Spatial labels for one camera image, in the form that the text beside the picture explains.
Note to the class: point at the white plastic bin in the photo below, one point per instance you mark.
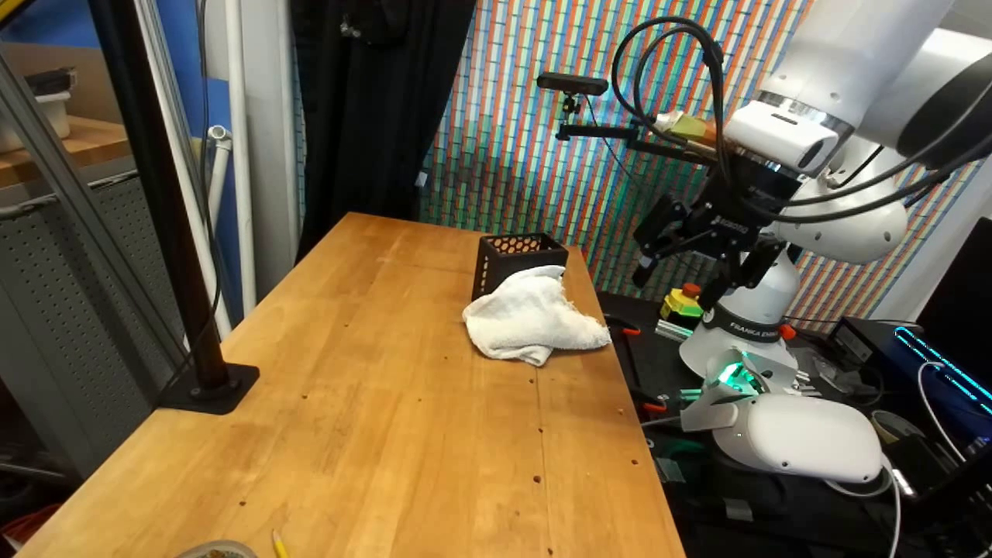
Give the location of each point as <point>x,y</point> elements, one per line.
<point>49,111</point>

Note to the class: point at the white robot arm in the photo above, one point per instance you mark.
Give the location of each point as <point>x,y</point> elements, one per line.
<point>846,51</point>

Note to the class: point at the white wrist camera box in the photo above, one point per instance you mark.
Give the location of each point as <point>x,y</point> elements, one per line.
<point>784,127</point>

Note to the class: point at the round glass jar rim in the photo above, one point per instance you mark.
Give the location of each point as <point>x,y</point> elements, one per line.
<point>211,550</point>

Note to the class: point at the black curtain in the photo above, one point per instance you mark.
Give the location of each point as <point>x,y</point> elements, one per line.
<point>373,104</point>

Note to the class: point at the blue-edged black box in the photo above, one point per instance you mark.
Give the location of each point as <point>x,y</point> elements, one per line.
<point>949,375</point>

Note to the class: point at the black pegboard base plate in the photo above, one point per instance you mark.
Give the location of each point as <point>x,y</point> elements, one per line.
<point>646,367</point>

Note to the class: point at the white pipe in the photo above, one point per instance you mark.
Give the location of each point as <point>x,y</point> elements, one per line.
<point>215,167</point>

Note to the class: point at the grey pegboard cabinet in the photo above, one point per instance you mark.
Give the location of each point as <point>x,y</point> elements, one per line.
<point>63,342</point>

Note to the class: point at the black bag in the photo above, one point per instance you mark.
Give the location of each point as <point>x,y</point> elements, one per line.
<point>784,529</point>

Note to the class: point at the yellow emergency stop button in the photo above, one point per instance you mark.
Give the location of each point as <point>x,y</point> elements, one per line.
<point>684,309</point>

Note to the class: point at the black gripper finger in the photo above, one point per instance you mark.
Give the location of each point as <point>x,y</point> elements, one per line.
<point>759,266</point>
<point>684,229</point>

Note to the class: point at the black pole stand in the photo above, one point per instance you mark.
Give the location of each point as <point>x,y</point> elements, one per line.
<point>166,207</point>

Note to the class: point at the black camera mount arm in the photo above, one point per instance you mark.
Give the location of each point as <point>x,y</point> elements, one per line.
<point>601,130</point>

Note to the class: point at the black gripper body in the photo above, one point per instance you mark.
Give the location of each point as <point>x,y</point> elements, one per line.
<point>748,189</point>

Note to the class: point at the small black perforated basket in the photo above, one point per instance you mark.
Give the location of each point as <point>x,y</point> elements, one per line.
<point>505,248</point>

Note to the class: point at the yellow pencil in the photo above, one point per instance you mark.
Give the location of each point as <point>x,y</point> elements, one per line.
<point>281,548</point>

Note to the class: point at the black monitor panel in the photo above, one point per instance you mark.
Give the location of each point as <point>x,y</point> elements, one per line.
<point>962,291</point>

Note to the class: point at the black stereo camera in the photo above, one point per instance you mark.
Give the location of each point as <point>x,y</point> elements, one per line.
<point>571,82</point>

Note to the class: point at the white terry towel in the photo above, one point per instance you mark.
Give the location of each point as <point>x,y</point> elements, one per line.
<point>529,313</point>

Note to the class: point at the white VR headset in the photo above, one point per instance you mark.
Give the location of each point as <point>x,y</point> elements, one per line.
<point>795,435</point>

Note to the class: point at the black metal stand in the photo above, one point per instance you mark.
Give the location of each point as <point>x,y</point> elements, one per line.
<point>63,195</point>

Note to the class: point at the teal white crumpled object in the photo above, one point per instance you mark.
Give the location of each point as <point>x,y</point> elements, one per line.
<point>738,380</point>

